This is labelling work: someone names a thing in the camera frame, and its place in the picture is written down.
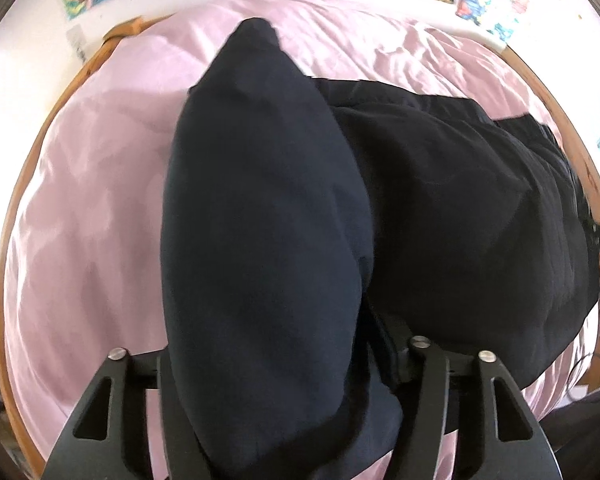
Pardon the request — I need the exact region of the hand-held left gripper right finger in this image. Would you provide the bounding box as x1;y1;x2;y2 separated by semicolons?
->
375;335;563;480

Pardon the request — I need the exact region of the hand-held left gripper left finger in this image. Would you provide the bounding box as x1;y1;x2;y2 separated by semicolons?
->
42;346;216;480

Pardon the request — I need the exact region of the dark navy padded jacket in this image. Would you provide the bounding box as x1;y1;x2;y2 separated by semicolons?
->
160;16;600;480

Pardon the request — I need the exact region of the person's dark trouser leg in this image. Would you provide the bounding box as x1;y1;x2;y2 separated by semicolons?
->
541;384;600;480

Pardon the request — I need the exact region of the pink bed sheet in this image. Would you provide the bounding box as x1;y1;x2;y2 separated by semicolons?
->
2;0;593;480

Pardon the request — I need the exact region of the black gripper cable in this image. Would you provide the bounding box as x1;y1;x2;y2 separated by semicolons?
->
567;340;600;403

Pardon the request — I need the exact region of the pale blue wall poster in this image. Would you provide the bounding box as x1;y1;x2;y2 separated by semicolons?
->
454;0;533;43

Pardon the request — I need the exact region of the white wall socket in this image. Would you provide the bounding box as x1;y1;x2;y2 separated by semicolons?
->
66;26;89;62

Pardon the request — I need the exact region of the wooden bed frame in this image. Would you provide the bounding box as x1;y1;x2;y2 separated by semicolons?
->
0;15;600;467

